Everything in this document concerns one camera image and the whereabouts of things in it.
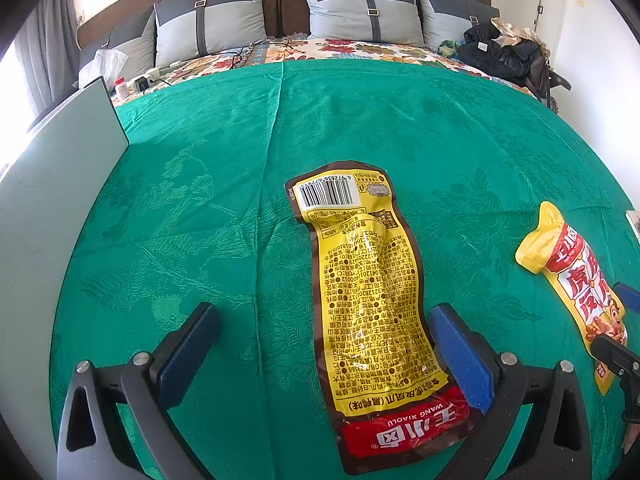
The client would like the white plastic bag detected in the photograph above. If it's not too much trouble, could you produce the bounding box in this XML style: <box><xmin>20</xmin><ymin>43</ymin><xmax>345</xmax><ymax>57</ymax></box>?
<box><xmin>79</xmin><ymin>49</ymin><xmax>128</xmax><ymax>93</ymax></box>

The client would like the beige crumpled cloth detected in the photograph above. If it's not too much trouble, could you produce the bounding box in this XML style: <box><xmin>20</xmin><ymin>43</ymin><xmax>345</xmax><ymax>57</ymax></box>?
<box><xmin>490</xmin><ymin>16</ymin><xmax>543</xmax><ymax>43</ymax></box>

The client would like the yellow and red snack packet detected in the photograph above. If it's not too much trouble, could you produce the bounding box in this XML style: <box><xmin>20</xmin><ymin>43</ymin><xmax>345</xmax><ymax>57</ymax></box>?
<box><xmin>284</xmin><ymin>160</ymin><xmax>473</xmax><ymax>476</ymax></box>

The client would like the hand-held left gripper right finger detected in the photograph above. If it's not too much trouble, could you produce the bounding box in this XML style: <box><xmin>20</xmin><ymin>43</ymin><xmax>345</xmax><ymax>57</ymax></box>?
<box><xmin>429</xmin><ymin>302</ymin><xmax>593</xmax><ymax>480</ymax></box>

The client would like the floral bed sheet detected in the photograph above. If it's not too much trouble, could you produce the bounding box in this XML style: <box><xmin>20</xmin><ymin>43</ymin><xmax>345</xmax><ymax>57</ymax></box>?
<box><xmin>112</xmin><ymin>35</ymin><xmax>546</xmax><ymax>108</ymax></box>

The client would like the dark brown handbag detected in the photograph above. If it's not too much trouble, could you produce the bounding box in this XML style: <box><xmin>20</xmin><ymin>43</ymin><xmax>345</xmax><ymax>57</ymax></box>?
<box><xmin>525</xmin><ymin>52</ymin><xmax>551</xmax><ymax>98</ymax></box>

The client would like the yellow cartoon snack packet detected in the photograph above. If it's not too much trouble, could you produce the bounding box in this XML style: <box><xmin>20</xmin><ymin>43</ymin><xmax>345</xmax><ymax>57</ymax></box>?
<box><xmin>515</xmin><ymin>201</ymin><xmax>628</xmax><ymax>396</ymax></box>

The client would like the green bedspread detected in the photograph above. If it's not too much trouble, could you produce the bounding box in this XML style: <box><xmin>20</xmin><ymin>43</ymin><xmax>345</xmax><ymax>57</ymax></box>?
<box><xmin>47</xmin><ymin>57</ymin><xmax>640</xmax><ymax>480</ymax></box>

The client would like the grey two-tone pillow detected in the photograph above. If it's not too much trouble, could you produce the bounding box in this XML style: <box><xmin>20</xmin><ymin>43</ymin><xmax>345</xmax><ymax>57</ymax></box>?
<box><xmin>154</xmin><ymin>0</ymin><xmax>268</xmax><ymax>68</ymax></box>
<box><xmin>416</xmin><ymin>0</ymin><xmax>501</xmax><ymax>51</ymax></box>
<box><xmin>297</xmin><ymin>0</ymin><xmax>426</xmax><ymax>48</ymax></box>
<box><xmin>80</xmin><ymin>10</ymin><xmax>158</xmax><ymax>78</ymax></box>

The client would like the grey curtain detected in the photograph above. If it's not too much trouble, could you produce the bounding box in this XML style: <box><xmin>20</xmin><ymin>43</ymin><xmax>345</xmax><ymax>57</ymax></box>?
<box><xmin>12</xmin><ymin>0</ymin><xmax>83</xmax><ymax>121</ymax></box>

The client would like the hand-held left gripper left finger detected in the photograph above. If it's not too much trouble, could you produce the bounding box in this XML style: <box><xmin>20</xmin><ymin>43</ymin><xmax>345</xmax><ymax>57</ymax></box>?
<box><xmin>56</xmin><ymin>301</ymin><xmax>222</xmax><ymax>480</ymax></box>

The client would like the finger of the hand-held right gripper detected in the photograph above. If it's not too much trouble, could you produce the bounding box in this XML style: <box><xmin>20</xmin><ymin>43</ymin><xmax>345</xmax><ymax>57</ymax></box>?
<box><xmin>591</xmin><ymin>335</ymin><xmax>640</xmax><ymax>386</ymax></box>
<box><xmin>612</xmin><ymin>282</ymin><xmax>640</xmax><ymax>311</ymax></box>

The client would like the person's right hand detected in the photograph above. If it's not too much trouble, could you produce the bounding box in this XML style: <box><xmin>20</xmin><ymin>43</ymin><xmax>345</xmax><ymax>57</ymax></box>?
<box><xmin>621</xmin><ymin>425</ymin><xmax>640</xmax><ymax>458</ymax></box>

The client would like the black cable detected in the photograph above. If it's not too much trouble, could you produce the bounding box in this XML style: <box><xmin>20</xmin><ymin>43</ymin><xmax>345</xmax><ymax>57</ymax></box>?
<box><xmin>215</xmin><ymin>35</ymin><xmax>301</xmax><ymax>68</ymax></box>

